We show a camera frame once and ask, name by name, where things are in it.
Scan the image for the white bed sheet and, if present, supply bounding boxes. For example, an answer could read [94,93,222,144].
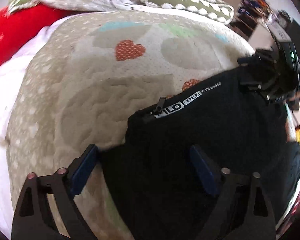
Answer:
[0,12,111,238]

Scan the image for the black pants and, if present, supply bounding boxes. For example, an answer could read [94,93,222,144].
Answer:
[101,67,300,239]

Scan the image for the heart pattern quilt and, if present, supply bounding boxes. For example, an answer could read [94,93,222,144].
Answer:
[5,10,256,240]

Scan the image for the green polka dot pillow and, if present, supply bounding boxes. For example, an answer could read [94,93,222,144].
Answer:
[137,0,235,25]

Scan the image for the shoe rack with shoes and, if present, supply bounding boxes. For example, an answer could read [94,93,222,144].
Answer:
[230,0,271,41]

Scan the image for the red pillow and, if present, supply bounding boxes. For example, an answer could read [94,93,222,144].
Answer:
[0,4,72,66]

